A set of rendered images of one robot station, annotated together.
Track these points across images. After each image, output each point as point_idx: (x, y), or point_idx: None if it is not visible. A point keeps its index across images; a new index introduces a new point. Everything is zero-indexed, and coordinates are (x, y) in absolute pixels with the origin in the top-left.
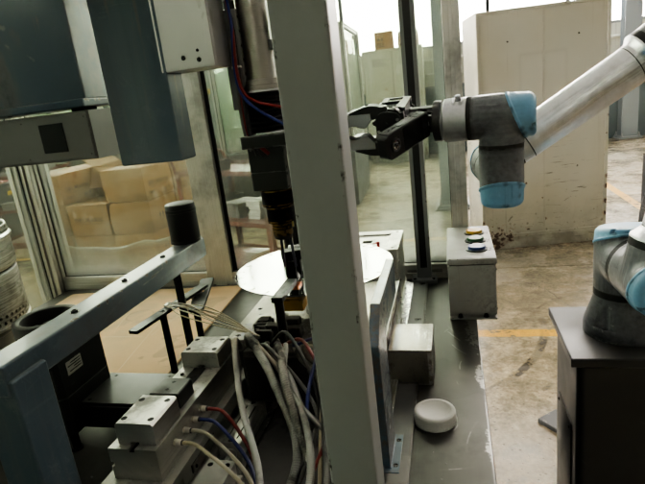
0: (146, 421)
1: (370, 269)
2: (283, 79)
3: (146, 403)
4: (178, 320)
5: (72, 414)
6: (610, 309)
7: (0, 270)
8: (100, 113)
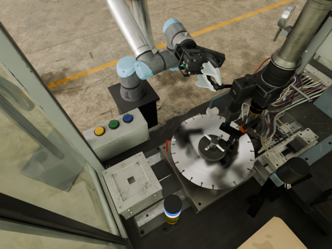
0: (309, 130)
1: (201, 121)
2: None
3: (308, 138)
4: None
5: (327, 189)
6: (141, 85)
7: None
8: None
